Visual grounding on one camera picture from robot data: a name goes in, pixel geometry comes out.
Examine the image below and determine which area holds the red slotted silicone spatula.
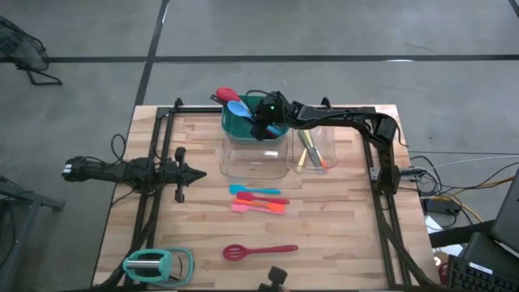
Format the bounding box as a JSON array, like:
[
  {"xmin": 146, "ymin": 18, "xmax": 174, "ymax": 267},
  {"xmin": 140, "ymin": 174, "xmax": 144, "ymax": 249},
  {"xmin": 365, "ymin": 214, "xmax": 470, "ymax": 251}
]
[{"xmin": 221, "ymin": 243, "xmax": 300, "ymax": 262}]

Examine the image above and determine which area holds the black laptop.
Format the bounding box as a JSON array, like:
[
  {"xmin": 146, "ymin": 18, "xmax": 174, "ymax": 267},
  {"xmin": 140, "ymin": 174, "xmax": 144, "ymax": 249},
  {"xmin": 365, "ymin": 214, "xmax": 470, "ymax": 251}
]
[{"xmin": 489, "ymin": 169, "xmax": 519, "ymax": 253}]

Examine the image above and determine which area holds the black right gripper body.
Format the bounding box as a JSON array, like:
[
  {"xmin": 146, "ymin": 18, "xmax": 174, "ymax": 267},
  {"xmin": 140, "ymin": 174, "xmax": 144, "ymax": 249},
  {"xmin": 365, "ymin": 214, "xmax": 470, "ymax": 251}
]
[{"xmin": 255, "ymin": 91, "xmax": 291, "ymax": 129}]

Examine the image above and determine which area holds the blue large silicone spoon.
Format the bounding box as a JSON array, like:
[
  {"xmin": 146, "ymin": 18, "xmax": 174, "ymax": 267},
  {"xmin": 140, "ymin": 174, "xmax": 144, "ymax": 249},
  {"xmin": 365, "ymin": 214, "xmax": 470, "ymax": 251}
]
[{"xmin": 226, "ymin": 100, "xmax": 285, "ymax": 138}]

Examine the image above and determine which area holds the grey usb hub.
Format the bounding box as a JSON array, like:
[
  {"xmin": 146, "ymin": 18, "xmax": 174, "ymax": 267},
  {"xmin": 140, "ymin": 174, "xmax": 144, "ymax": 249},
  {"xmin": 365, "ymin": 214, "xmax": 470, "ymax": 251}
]
[{"xmin": 398, "ymin": 167, "xmax": 427, "ymax": 180}]

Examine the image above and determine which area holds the black power adapter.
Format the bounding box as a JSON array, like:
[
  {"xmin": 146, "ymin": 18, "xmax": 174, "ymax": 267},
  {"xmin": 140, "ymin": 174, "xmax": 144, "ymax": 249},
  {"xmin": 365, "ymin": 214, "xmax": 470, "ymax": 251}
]
[{"xmin": 422, "ymin": 197, "xmax": 462, "ymax": 217}]

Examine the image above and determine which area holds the yellow cable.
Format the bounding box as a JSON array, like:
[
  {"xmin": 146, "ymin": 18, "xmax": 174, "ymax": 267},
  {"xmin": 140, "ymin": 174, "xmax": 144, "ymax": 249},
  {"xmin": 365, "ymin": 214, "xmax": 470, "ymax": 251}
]
[{"xmin": 444, "ymin": 175, "xmax": 519, "ymax": 223}]

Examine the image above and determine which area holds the white cable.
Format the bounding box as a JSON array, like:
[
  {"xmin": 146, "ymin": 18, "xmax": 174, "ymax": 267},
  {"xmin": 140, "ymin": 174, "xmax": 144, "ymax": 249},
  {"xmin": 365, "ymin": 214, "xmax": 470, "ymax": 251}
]
[{"xmin": 408, "ymin": 155, "xmax": 519, "ymax": 172}]

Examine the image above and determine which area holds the black keyboard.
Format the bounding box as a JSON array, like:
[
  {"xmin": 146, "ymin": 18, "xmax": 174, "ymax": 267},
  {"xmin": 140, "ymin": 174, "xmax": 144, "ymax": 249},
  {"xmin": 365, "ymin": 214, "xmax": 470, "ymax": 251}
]
[{"xmin": 447, "ymin": 254, "xmax": 519, "ymax": 292}]

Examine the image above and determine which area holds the red small silicone spatula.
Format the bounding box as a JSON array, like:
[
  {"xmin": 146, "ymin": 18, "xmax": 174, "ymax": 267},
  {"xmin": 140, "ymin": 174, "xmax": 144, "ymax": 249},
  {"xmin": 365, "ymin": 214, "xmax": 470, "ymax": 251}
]
[{"xmin": 235, "ymin": 191, "xmax": 291, "ymax": 206}]

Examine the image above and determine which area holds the wide clear plastic bin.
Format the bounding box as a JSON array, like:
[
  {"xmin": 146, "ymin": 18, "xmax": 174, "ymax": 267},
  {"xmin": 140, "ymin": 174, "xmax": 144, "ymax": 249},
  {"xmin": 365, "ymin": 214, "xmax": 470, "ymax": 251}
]
[{"xmin": 218, "ymin": 135, "xmax": 290, "ymax": 181}]

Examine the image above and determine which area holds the black cable loop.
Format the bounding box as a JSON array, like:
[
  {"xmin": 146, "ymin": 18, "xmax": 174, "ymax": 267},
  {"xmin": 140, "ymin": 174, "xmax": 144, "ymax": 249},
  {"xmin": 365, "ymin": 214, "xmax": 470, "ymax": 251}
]
[{"xmin": 109, "ymin": 133, "xmax": 128, "ymax": 164}]

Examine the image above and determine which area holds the black side table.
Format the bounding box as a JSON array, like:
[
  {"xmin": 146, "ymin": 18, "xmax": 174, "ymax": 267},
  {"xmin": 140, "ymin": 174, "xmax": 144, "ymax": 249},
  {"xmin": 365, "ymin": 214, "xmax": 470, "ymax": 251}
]
[{"xmin": 0, "ymin": 174, "xmax": 66, "ymax": 283}]

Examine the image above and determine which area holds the green plastic bin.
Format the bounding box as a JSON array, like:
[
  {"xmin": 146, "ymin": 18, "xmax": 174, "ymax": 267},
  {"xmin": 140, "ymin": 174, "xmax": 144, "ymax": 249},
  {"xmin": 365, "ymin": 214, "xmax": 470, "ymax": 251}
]
[{"xmin": 220, "ymin": 94, "xmax": 290, "ymax": 143}]

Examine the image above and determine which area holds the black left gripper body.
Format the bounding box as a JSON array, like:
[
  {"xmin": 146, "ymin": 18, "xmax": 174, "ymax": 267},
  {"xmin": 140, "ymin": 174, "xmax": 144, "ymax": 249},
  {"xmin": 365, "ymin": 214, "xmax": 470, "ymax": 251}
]
[{"xmin": 161, "ymin": 146, "xmax": 191, "ymax": 204}]

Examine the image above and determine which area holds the black mesh chair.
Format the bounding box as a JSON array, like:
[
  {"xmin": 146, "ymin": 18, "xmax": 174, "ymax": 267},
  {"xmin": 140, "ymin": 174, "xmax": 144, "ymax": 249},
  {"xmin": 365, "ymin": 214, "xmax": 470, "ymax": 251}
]
[{"xmin": 0, "ymin": 15, "xmax": 64, "ymax": 87}]

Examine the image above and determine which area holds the narrow clear plastic bin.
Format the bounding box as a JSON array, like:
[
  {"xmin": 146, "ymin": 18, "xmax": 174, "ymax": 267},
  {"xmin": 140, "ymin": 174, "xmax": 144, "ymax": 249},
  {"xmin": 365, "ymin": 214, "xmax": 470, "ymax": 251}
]
[{"xmin": 291, "ymin": 124, "xmax": 339, "ymax": 175}]

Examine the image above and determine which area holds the teal tool with steel roller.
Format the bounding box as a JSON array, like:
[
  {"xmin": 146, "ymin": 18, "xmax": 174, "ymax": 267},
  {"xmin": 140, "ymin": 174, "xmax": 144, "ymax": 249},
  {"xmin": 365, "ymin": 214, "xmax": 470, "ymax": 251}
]
[{"xmin": 122, "ymin": 247, "xmax": 195, "ymax": 289}]

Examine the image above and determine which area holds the pink small silicone spatula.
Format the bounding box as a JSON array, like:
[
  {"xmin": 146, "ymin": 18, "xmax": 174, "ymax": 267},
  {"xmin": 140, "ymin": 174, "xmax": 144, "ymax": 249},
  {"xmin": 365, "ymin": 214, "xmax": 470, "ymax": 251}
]
[{"xmin": 229, "ymin": 203, "xmax": 286, "ymax": 216}]

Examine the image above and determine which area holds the orange small silicone spatula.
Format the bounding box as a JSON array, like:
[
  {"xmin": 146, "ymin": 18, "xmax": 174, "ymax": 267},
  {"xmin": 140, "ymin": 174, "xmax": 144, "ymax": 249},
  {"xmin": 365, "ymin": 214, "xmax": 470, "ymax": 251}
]
[{"xmin": 232, "ymin": 198, "xmax": 287, "ymax": 213}]

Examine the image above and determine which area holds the black camera on mount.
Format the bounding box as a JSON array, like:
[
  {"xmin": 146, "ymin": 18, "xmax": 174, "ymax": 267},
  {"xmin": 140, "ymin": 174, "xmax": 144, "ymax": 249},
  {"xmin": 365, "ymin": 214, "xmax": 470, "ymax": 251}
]
[{"xmin": 258, "ymin": 265, "xmax": 290, "ymax": 292}]

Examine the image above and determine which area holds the orange-handled knife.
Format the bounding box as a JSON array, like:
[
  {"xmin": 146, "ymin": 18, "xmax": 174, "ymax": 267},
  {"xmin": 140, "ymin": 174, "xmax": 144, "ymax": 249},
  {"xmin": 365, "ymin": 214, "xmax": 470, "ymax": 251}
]
[{"xmin": 310, "ymin": 135, "xmax": 328, "ymax": 170}]

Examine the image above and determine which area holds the black aluminium table frame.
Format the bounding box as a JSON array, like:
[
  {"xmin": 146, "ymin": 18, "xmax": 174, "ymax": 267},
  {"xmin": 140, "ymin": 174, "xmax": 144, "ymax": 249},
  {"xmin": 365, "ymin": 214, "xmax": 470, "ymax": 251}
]
[{"xmin": 104, "ymin": 97, "xmax": 427, "ymax": 290}]

